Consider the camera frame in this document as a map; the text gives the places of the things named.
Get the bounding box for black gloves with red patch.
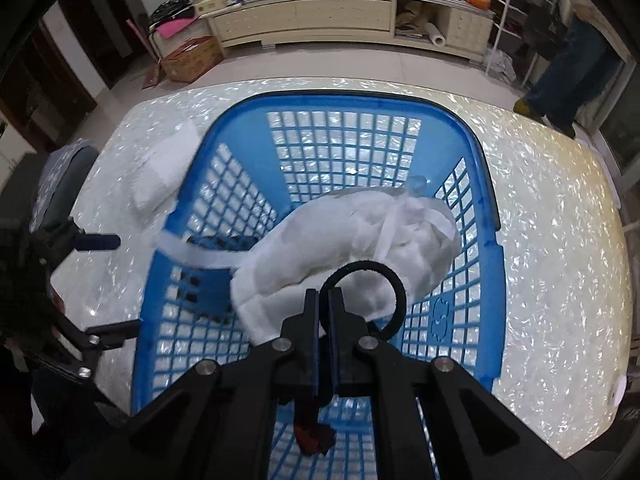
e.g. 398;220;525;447
294;400;337;458

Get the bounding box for black shopping bag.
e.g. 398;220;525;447
525;2;571;58

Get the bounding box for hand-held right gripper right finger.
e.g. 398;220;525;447
329;287;581;480

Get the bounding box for dark wooden door frame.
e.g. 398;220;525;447
30;0;131;116

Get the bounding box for blue plastic basket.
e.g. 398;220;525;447
131;91;505;480

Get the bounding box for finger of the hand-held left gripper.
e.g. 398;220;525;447
32;217;122;268
30;309;142;381

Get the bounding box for large cardboard box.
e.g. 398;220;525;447
159;35;224;83

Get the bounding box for white metal rack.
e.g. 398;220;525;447
482;0;561;86

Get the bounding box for black hair ring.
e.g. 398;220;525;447
320;260;407;343

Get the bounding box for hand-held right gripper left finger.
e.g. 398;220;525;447
117;289;321;480

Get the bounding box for white plastic bag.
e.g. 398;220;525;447
487;52;517;83

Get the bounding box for white padded cloth with straps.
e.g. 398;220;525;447
154;186;462;347

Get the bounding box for white folded cloth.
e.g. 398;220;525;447
131;119;203;217

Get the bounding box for pink flat cloth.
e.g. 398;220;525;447
152;16;200;39

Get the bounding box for cream television cabinet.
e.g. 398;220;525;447
200;0;496;63

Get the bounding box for black patterned bag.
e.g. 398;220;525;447
149;0;196;23

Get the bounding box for grey covered chair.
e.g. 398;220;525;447
27;141;101;233

